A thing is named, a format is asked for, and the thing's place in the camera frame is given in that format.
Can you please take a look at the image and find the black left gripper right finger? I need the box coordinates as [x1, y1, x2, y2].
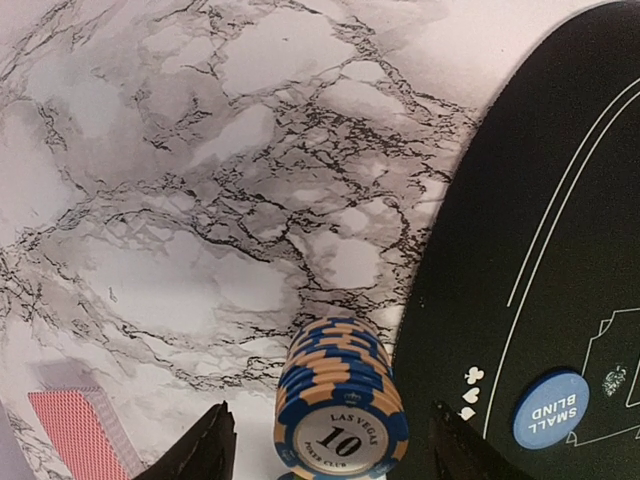
[429, 401, 530, 480]

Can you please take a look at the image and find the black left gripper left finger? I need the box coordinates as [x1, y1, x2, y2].
[135, 401, 237, 480]

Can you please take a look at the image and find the blue small blind button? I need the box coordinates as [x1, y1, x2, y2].
[512, 370, 590, 450]

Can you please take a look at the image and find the red playing card deck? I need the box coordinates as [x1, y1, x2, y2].
[28, 387, 146, 480]

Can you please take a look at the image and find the round black poker mat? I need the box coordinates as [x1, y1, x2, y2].
[392, 1, 639, 479]

